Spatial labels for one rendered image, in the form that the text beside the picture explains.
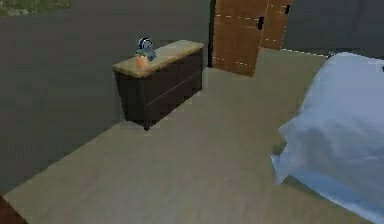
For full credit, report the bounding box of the dark chest of drawers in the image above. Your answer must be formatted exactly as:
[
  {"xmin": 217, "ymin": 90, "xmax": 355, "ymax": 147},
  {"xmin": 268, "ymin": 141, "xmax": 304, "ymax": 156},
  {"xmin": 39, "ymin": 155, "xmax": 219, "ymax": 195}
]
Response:
[{"xmin": 112, "ymin": 39, "xmax": 205, "ymax": 132}]

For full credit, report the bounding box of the orange candle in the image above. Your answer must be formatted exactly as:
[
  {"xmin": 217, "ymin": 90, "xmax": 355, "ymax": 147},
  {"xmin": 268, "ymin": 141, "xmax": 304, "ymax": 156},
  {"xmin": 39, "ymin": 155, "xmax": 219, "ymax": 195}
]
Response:
[{"xmin": 134, "ymin": 55, "xmax": 148, "ymax": 70}]

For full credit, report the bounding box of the blue alarm clock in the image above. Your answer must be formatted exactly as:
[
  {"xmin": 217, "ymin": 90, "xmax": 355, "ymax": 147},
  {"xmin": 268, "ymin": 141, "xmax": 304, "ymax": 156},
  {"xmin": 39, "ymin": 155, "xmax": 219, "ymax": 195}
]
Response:
[{"xmin": 134, "ymin": 36, "xmax": 157, "ymax": 62}]

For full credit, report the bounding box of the pale blue bed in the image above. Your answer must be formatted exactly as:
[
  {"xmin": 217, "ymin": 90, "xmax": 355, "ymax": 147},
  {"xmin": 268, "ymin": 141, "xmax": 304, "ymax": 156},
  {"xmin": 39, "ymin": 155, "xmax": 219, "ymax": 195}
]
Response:
[{"xmin": 270, "ymin": 51, "xmax": 384, "ymax": 224}]

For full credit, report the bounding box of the green framed picture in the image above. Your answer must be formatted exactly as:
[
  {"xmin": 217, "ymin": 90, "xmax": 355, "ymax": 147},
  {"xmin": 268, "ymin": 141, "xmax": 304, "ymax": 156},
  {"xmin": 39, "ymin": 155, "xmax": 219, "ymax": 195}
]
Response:
[{"xmin": 0, "ymin": 0, "xmax": 72, "ymax": 17}]

